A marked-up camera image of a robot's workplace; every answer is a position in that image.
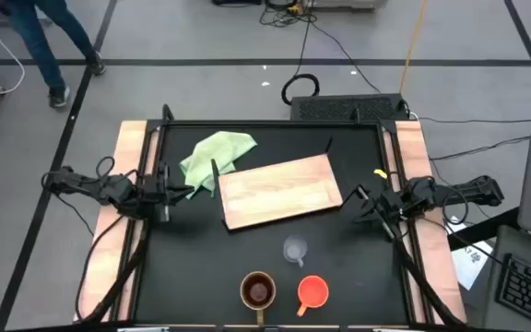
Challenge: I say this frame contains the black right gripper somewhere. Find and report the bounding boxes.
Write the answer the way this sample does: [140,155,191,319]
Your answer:
[351,184,407,242]

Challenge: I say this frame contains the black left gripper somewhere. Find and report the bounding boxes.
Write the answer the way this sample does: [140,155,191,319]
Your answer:
[144,160,196,224]

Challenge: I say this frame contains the clear plastic cup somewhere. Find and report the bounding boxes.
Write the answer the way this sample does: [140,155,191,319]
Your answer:
[282,234,309,268]

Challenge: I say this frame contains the orange plastic cup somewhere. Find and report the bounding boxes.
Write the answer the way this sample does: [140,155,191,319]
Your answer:
[296,275,330,318]

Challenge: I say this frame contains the brown glazed ceramic mug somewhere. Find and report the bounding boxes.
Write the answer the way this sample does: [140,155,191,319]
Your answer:
[239,270,277,326]

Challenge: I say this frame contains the green cloth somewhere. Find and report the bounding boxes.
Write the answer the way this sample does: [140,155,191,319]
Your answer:
[178,130,258,200]

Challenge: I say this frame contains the wooden side plank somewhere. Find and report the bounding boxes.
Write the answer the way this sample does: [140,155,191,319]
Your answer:
[72,119,161,323]
[382,119,468,325]

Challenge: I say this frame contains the black computer case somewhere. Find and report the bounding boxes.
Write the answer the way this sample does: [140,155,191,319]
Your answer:
[289,93,410,123]

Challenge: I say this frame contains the black desk bar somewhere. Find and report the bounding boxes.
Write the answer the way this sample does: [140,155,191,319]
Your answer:
[445,206,521,253]

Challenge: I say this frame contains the white paper sheet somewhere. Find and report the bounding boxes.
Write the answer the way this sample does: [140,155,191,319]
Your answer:
[444,215,495,291]

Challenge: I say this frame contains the grey keyboard desk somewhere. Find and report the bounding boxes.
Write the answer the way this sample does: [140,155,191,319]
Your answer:
[480,224,531,332]

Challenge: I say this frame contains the black keyboard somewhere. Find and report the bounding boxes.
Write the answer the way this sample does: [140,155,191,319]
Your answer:
[495,252,531,331]

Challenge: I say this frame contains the person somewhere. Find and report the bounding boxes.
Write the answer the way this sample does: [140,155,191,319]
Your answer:
[0,0,108,110]

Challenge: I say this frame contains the grey equipment box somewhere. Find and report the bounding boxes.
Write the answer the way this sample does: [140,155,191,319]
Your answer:
[309,0,389,11]

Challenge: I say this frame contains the black sleeved cable bundle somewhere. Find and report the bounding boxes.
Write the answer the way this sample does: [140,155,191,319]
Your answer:
[392,230,467,327]
[79,219,152,324]

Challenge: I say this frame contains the black metal table frame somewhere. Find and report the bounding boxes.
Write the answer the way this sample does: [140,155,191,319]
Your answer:
[116,103,432,332]

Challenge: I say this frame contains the thin black floor cable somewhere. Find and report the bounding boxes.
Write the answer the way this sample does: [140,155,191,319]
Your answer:
[292,11,315,78]
[415,115,531,125]
[429,135,531,162]
[311,20,383,95]

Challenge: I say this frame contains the coiled black cable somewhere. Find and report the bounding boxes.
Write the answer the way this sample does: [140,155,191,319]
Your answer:
[280,72,321,106]

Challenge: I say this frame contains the yellow floor cable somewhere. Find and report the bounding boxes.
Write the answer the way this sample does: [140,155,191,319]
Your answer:
[398,0,430,96]

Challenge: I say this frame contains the tangled black cables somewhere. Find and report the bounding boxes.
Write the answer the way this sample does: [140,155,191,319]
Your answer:
[258,0,318,28]

